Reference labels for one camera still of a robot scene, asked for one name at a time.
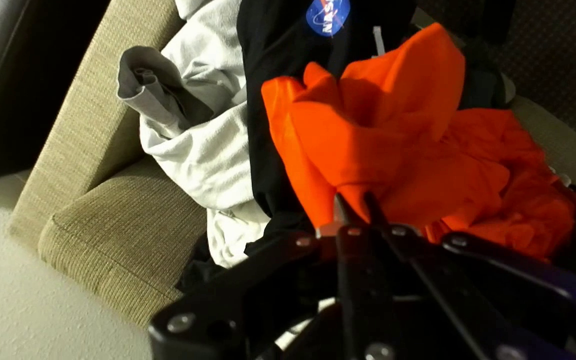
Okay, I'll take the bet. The beige fabric couch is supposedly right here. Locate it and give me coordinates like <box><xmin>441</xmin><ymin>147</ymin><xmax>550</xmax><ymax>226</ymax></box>
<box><xmin>6</xmin><ymin>0</ymin><xmax>576</xmax><ymax>330</ymax></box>

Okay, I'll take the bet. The orange jacket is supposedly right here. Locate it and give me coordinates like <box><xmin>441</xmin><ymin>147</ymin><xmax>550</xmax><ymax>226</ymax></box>
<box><xmin>425</xmin><ymin>107</ymin><xmax>576</xmax><ymax>264</ymax></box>

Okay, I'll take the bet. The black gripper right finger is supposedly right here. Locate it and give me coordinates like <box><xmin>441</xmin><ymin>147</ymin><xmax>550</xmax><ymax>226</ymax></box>
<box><xmin>364</xmin><ymin>193</ymin><xmax>576</xmax><ymax>360</ymax></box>

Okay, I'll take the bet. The grey rolled cloth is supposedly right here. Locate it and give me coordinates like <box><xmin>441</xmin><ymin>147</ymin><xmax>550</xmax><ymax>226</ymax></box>
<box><xmin>114</xmin><ymin>45</ymin><xmax>193</xmax><ymax>135</ymax></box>

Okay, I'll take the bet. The black NASA hoodie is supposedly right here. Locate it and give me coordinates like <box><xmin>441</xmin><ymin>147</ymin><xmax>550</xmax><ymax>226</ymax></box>
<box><xmin>235</xmin><ymin>0</ymin><xmax>424</xmax><ymax>258</ymax></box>

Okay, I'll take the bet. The white shirt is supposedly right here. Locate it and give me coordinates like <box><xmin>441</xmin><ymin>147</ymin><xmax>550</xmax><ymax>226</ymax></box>
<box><xmin>135</xmin><ymin>0</ymin><xmax>273</xmax><ymax>270</ymax></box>

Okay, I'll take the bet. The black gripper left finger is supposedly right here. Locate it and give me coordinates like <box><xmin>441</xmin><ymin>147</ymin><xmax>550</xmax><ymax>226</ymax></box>
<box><xmin>145</xmin><ymin>193</ymin><xmax>398</xmax><ymax>360</ymax></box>

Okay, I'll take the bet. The black jacket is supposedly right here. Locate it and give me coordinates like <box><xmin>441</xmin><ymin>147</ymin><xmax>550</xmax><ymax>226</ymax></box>
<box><xmin>411</xmin><ymin>0</ymin><xmax>523</xmax><ymax>113</ymax></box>

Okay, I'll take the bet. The orange cloth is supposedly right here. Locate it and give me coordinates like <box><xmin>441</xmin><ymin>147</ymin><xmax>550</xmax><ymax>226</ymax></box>
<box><xmin>257</xmin><ymin>23</ymin><xmax>512</xmax><ymax>236</ymax></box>

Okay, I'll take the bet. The black leather armchair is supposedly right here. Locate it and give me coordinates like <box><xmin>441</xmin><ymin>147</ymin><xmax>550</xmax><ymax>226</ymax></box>
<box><xmin>0</xmin><ymin>0</ymin><xmax>111</xmax><ymax>184</ymax></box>

